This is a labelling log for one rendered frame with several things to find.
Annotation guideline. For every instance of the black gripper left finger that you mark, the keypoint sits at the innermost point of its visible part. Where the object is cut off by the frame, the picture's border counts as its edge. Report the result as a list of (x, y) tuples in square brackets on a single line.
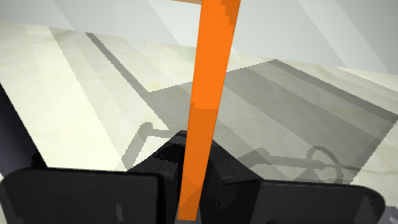
[(147, 193)]

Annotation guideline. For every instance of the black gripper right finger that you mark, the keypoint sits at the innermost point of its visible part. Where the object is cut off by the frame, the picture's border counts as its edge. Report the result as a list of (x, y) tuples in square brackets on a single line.
[(234, 194)]

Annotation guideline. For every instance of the orange handle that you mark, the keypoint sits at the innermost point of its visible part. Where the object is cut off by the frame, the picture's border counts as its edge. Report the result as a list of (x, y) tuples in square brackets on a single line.
[(215, 35)]

